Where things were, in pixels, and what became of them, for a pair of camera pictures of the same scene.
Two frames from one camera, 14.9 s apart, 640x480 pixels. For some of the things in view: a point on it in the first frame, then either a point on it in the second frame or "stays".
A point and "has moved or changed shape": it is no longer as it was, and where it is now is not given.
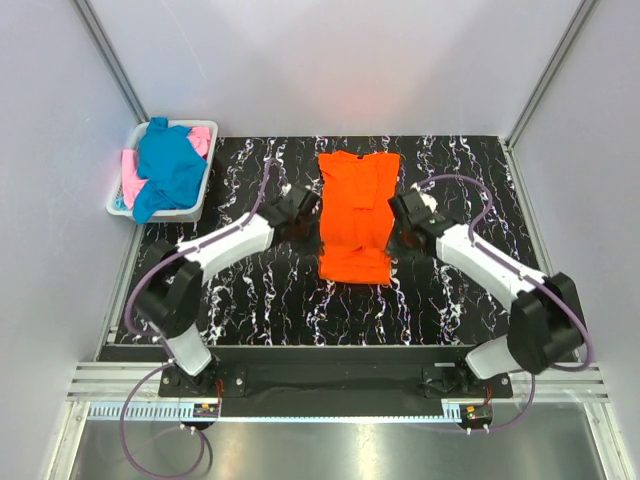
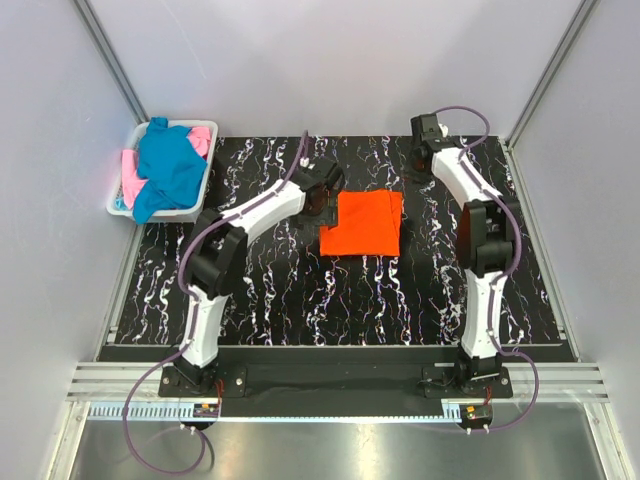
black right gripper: [396, 226] -> [423, 176]
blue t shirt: [171, 163] stays
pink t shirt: [132, 181] stays
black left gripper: [313, 219] -> [326, 218]
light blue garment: [120, 204] stays
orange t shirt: [356, 221] has moved or changed shape
